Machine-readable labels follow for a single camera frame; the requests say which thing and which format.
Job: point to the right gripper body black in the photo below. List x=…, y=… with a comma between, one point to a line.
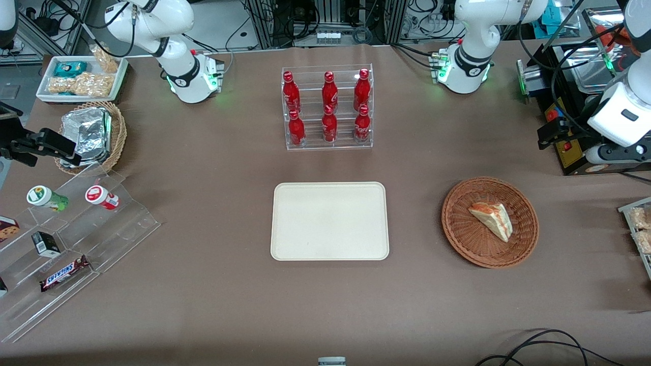
x=15, y=144

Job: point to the triangular sandwich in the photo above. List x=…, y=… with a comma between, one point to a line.
x=492, y=218

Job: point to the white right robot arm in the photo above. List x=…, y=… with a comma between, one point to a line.
x=152, y=25

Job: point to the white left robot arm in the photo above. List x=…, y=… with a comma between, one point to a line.
x=468, y=30

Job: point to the small tan wicker basket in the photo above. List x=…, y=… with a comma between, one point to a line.
x=119, y=134

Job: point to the large brown wicker basket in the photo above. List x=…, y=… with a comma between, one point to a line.
x=468, y=239

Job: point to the cream rectangular tray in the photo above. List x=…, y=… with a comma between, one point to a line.
x=329, y=221

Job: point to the black glass warming display case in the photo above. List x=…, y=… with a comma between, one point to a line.
x=572, y=157

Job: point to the silver foil container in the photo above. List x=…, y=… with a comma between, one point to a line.
x=86, y=134

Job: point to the green snack cup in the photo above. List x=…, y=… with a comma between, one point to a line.
x=45, y=197

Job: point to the metal cylinder with green rim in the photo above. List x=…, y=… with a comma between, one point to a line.
x=531, y=79

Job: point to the large clear peanut bag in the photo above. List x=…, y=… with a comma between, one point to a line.
x=81, y=85

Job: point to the red snack cup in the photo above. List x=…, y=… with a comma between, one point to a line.
x=100, y=196

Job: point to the clear bag of crackers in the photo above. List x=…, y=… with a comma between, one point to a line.
x=643, y=242
x=641, y=217

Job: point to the teal snack packet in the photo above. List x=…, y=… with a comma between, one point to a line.
x=70, y=68

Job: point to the brown cookie box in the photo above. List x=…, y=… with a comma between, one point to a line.
x=7, y=229

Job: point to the small clear peanut bag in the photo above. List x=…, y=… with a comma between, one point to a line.
x=106, y=60

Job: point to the small black box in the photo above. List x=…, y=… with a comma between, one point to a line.
x=46, y=244

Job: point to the clear acrylic stepped display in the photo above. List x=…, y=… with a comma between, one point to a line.
x=117, y=229

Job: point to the teal box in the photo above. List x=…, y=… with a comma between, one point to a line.
x=554, y=12

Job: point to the Snickers chocolate bar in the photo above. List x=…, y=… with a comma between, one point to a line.
x=63, y=274

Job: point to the red cola bottle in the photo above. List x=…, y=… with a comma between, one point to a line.
x=361, y=89
x=291, y=94
x=329, y=128
x=296, y=131
x=362, y=127
x=329, y=91

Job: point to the clear acrylic bottle rack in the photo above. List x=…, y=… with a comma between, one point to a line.
x=346, y=145

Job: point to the white power strip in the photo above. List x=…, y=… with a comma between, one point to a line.
x=328, y=36

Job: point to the grey camera mount block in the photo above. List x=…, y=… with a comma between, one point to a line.
x=331, y=361

